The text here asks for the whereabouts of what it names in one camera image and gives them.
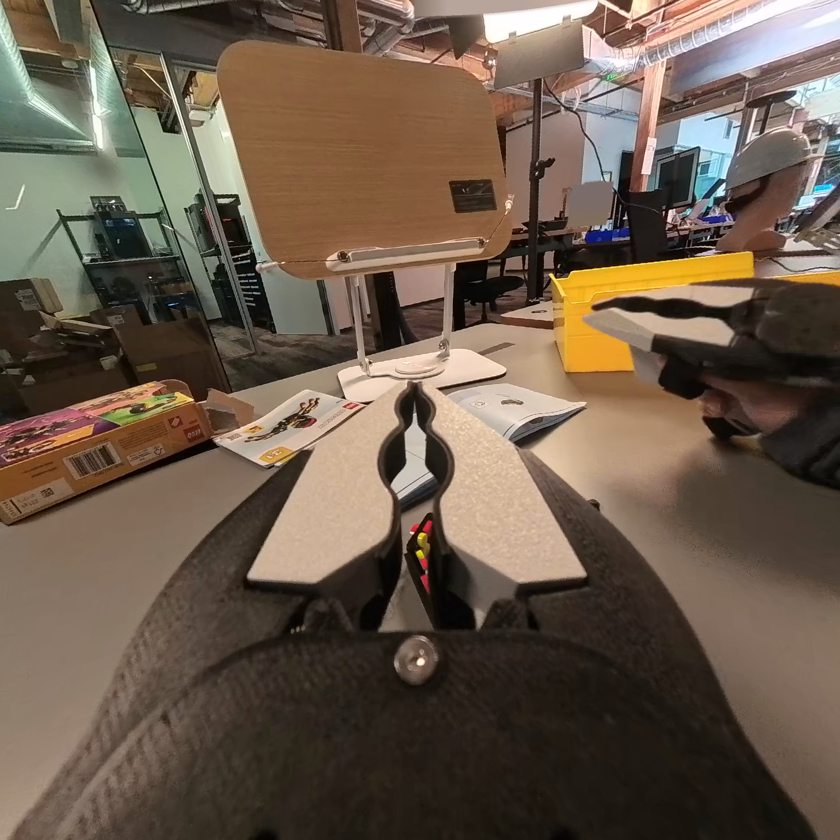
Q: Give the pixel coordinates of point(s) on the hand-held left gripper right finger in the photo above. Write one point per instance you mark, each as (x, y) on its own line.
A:
(512, 512)

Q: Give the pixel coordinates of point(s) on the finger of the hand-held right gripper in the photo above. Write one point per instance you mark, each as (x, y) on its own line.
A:
(669, 328)
(709, 296)

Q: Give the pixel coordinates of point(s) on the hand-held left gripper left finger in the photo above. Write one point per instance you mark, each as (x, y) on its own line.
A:
(328, 512)

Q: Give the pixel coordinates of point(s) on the red yellow black lego body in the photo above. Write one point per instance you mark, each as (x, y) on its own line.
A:
(423, 558)

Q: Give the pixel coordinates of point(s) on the instruction booklet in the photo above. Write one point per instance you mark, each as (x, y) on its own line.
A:
(289, 426)
(525, 410)

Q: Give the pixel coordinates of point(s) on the person's right forearm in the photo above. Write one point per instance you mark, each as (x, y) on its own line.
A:
(807, 446)

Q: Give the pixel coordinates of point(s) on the colourful cardboard lego box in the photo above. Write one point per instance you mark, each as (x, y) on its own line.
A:
(98, 453)

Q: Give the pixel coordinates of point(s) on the person's right hand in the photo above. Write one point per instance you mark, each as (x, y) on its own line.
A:
(754, 400)

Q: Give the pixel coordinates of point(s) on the yellow plastic bin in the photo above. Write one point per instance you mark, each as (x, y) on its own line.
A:
(590, 315)

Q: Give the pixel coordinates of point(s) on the tall black chair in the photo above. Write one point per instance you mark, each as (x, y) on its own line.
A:
(646, 226)

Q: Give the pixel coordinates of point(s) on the closed instruction booklet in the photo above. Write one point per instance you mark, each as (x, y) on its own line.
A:
(289, 426)

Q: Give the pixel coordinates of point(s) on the mannequin head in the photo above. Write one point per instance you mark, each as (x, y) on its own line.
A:
(768, 210)

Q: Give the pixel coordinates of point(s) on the metal laptop stand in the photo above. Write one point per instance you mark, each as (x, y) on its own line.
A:
(823, 226)

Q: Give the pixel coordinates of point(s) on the row of blue bins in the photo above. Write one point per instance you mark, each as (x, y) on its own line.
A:
(607, 235)

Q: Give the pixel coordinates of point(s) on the black computer monitor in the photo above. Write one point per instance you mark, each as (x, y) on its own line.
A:
(679, 177)

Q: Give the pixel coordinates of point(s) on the grey helmet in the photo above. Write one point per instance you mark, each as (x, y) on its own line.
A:
(768, 154)

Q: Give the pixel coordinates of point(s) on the black swivel office chair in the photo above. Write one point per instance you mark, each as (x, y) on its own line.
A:
(489, 289)

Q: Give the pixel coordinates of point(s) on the pile of cardboard boxes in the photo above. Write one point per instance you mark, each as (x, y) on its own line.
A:
(131, 354)

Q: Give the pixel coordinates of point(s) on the studio light on stand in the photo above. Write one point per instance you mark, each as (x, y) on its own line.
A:
(538, 52)

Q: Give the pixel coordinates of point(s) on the wooden book stand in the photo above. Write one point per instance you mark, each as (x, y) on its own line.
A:
(361, 164)

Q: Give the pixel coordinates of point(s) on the metal air duct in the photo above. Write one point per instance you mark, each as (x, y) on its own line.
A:
(39, 98)

